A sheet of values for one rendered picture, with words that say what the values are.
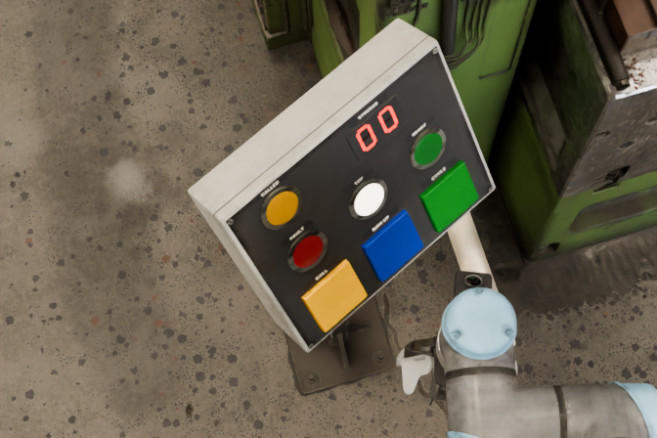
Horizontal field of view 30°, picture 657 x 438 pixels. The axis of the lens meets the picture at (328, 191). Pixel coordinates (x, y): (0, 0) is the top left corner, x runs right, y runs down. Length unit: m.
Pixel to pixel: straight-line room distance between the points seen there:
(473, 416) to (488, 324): 0.09
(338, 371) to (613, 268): 0.62
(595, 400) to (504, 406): 0.09
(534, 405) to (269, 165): 0.41
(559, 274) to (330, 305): 1.15
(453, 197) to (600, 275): 1.09
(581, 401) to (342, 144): 0.41
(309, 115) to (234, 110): 1.30
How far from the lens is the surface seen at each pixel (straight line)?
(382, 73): 1.46
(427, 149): 1.54
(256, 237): 1.44
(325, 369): 2.56
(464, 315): 1.28
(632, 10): 1.78
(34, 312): 2.68
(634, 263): 2.69
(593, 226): 2.53
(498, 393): 1.29
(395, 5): 1.71
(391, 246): 1.57
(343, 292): 1.56
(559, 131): 2.17
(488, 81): 2.12
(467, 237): 1.98
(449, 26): 1.81
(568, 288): 2.64
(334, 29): 2.43
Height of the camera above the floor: 2.53
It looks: 71 degrees down
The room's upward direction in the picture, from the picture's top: 3 degrees counter-clockwise
